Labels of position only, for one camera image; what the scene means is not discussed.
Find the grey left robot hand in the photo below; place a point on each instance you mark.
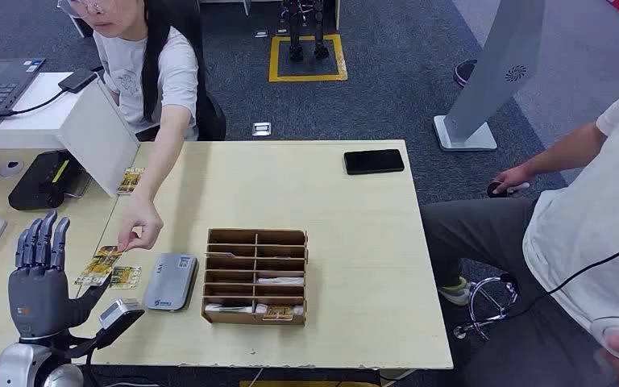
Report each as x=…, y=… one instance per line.
x=37, y=299

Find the guest person's left hand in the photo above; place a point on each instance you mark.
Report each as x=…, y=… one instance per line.
x=141, y=224

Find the operator person's right hand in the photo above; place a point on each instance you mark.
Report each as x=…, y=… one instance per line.
x=515, y=176

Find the black handheld controller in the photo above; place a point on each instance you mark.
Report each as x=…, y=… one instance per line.
x=493, y=189

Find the stack of hotel cards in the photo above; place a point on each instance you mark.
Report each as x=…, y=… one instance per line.
x=130, y=181

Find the hotel picture ID card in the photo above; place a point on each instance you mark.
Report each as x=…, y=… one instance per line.
x=96, y=267

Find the operator person's right forearm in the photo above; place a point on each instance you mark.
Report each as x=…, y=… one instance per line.
x=566, y=152

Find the guest person's left forearm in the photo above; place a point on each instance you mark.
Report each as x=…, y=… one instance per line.
x=162, y=160

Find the grey card reader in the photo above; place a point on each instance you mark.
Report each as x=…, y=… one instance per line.
x=169, y=283

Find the operator person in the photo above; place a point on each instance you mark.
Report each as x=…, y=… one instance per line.
x=582, y=229

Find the hotel room key card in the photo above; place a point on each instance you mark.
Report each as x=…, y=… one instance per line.
x=221, y=254
x=229, y=309

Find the wooden slotted card organizer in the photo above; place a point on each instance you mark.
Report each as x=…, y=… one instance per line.
x=235, y=319

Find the guest person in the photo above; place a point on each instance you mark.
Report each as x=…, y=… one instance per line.
x=128, y=69

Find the white desk partition box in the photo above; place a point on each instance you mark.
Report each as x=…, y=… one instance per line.
x=98, y=139

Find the chrome stool base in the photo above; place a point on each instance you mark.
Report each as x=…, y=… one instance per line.
x=508, y=279

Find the grey kiosk stand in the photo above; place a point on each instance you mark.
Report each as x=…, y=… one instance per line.
x=493, y=69

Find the black desktop device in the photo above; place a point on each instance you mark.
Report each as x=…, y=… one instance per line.
x=37, y=184

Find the black shoe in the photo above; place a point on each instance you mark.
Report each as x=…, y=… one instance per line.
x=464, y=72

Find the black office chair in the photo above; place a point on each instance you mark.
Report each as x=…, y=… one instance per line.
x=211, y=115

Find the operator's pale green shoe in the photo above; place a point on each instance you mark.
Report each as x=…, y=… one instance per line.
x=454, y=292

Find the small round grey puck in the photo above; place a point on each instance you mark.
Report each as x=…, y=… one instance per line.
x=10, y=168

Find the black smartphone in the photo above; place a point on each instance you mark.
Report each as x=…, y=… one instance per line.
x=373, y=162

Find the black power adapter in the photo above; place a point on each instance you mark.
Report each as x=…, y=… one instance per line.
x=77, y=80

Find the yellow floor tape square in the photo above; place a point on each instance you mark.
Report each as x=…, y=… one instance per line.
x=309, y=78

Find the small silver floor socket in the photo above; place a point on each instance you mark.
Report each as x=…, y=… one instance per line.
x=261, y=34

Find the standing humanoid robot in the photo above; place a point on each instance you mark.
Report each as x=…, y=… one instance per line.
x=294, y=51

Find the white table leg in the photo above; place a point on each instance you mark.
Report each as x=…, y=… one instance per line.
x=337, y=13
x=246, y=6

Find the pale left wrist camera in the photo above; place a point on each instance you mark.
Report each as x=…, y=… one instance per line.
x=120, y=315

